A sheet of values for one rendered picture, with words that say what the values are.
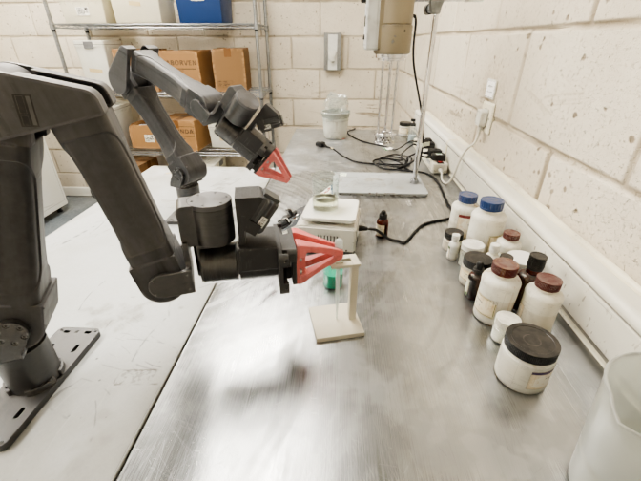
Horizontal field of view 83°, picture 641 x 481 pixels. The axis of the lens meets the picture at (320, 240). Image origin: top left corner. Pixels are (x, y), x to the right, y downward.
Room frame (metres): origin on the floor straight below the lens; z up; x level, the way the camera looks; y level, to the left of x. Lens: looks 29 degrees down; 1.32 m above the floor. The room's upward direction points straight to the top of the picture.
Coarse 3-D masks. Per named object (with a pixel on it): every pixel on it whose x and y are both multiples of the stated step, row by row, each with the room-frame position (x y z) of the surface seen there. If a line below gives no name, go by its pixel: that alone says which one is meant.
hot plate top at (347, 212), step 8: (344, 200) 0.80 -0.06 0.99; (352, 200) 0.80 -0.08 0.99; (312, 208) 0.76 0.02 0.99; (344, 208) 0.76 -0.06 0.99; (352, 208) 0.76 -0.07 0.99; (304, 216) 0.72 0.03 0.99; (312, 216) 0.72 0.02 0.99; (320, 216) 0.72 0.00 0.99; (328, 216) 0.72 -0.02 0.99; (336, 216) 0.72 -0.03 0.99; (344, 216) 0.72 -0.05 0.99; (352, 216) 0.72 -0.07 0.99
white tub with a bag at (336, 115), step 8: (328, 96) 1.81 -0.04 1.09; (336, 96) 1.80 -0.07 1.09; (344, 96) 1.82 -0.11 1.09; (328, 104) 1.78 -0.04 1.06; (336, 104) 1.78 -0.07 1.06; (344, 104) 1.80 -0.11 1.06; (328, 112) 1.80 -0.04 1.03; (336, 112) 1.81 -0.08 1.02; (344, 112) 1.88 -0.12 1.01; (328, 120) 1.78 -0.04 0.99; (336, 120) 1.77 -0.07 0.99; (344, 120) 1.79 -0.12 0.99; (328, 128) 1.79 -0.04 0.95; (336, 128) 1.77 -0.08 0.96; (344, 128) 1.79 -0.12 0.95; (328, 136) 1.79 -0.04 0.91; (336, 136) 1.78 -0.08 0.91; (344, 136) 1.80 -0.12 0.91
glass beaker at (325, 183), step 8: (312, 176) 0.76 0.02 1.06; (320, 176) 0.79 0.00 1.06; (328, 176) 0.79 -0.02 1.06; (336, 176) 0.77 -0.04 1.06; (312, 184) 0.75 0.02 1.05; (320, 184) 0.73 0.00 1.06; (328, 184) 0.73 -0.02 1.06; (336, 184) 0.74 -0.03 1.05; (312, 192) 0.75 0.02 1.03; (320, 192) 0.73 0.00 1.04; (328, 192) 0.73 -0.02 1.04; (336, 192) 0.74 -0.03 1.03; (312, 200) 0.75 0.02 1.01; (320, 200) 0.73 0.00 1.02; (328, 200) 0.73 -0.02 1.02; (336, 200) 0.74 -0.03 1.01; (320, 208) 0.73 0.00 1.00; (328, 208) 0.73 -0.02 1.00; (336, 208) 0.74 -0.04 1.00
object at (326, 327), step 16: (352, 256) 0.49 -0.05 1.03; (352, 272) 0.47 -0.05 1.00; (352, 288) 0.47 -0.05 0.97; (352, 304) 0.47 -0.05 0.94; (320, 320) 0.47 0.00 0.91; (336, 320) 0.47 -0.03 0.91; (352, 320) 0.47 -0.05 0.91; (320, 336) 0.43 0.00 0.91; (336, 336) 0.43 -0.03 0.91; (352, 336) 0.44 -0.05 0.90
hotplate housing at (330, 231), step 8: (304, 208) 0.81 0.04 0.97; (360, 208) 0.81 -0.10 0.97; (304, 224) 0.71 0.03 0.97; (312, 224) 0.71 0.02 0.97; (320, 224) 0.71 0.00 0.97; (328, 224) 0.71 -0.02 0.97; (336, 224) 0.71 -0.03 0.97; (344, 224) 0.71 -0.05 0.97; (352, 224) 0.71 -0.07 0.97; (312, 232) 0.70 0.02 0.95; (320, 232) 0.70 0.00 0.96; (328, 232) 0.70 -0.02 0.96; (336, 232) 0.70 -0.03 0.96; (344, 232) 0.69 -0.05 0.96; (352, 232) 0.69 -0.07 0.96; (344, 240) 0.69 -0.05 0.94; (352, 240) 0.69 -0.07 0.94; (344, 248) 0.69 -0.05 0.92; (352, 248) 0.69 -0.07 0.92
